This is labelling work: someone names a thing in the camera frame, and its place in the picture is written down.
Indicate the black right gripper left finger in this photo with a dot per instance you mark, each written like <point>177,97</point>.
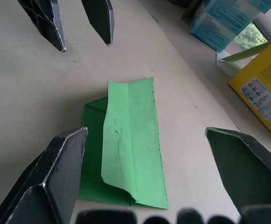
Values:
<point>44,182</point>

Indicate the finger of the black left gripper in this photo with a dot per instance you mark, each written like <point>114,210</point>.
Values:
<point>101,18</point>
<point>47,21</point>

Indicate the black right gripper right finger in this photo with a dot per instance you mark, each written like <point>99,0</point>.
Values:
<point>247,168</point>

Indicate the green paper sheet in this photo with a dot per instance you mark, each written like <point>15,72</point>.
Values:
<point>135,144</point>

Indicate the yellow printed carton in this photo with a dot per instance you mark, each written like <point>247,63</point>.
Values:
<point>261,93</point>

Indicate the yellow-green card flap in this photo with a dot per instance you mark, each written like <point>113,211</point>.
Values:
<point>247,53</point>

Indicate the light blue printed carton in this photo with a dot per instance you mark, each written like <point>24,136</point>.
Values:
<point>221,23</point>

